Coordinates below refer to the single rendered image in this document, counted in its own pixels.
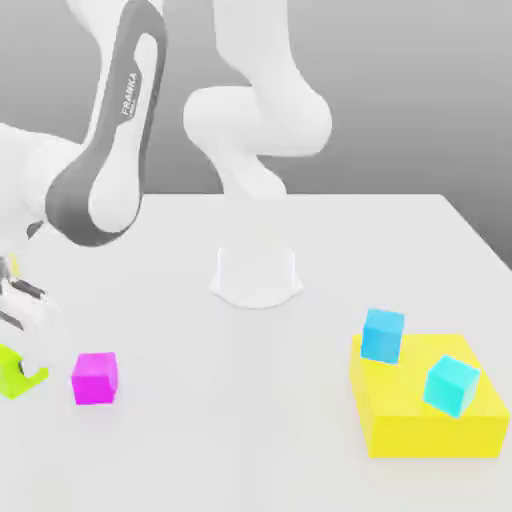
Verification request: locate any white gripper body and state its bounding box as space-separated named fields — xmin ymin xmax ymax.
xmin=0 ymin=290 xmax=62 ymax=371

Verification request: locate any small lime green cube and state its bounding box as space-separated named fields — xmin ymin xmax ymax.
xmin=0 ymin=344 xmax=50 ymax=400

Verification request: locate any small magenta cube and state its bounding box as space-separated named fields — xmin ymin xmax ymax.
xmin=71 ymin=351 xmax=119 ymax=406

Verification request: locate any small blue cube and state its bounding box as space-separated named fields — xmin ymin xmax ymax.
xmin=360 ymin=308 xmax=406 ymax=365

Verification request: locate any small cyan cube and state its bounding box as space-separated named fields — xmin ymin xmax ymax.
xmin=423 ymin=354 xmax=481 ymax=420

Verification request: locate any large yellow box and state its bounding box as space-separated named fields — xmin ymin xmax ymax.
xmin=349 ymin=333 xmax=512 ymax=459

